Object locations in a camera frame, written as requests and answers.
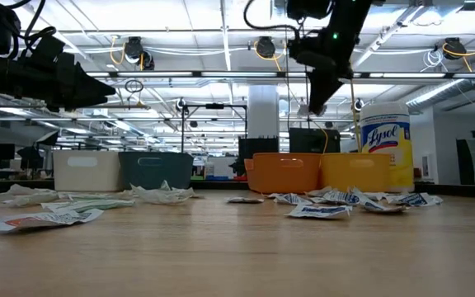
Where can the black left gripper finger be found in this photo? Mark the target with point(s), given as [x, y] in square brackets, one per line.
[91, 84]
[91, 103]

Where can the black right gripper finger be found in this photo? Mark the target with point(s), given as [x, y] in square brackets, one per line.
[331, 86]
[316, 90]

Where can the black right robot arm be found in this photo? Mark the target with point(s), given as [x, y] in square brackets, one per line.
[351, 12]

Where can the white plastic bin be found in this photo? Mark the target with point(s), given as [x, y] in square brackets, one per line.
[97, 177]

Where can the Lysol wipes canister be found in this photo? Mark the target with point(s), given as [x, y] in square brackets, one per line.
[390, 136]

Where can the yellow plastic bin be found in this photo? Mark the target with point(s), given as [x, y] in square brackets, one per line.
[353, 173]

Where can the white paper strip packet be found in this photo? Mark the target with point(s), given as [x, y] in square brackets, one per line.
[97, 196]

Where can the coral plastic bin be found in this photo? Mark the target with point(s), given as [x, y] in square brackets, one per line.
[283, 177]

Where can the pale green wrapped packet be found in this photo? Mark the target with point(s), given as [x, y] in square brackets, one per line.
[97, 204]

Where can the teal plastic bin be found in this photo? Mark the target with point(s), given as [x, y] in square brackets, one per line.
[171, 173]

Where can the white gauze wrapper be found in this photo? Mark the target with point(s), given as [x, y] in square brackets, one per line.
[19, 191]

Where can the red block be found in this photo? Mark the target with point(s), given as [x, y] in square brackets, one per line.
[240, 178]

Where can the crumpled white wrapper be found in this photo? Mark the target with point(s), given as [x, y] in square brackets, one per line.
[163, 196]

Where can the white packet red print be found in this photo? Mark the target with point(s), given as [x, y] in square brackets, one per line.
[56, 217]

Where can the white box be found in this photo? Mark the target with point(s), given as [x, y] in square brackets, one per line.
[221, 167]

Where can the green block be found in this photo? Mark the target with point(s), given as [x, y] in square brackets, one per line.
[198, 178]

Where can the blue block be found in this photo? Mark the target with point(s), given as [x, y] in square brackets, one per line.
[217, 178]

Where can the dark panel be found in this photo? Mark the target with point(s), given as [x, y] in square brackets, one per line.
[464, 165]

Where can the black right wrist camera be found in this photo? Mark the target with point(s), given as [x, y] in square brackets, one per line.
[311, 53]

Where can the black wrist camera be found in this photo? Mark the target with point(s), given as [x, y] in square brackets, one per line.
[311, 53]
[45, 51]

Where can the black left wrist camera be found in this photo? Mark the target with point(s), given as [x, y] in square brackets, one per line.
[45, 51]

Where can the ceiling dome camera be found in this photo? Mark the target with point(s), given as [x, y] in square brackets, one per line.
[359, 105]
[181, 105]

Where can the black gantry frame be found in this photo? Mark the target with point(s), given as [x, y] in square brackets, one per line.
[214, 106]

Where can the silver ventilation duct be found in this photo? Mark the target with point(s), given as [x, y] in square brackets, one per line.
[448, 88]

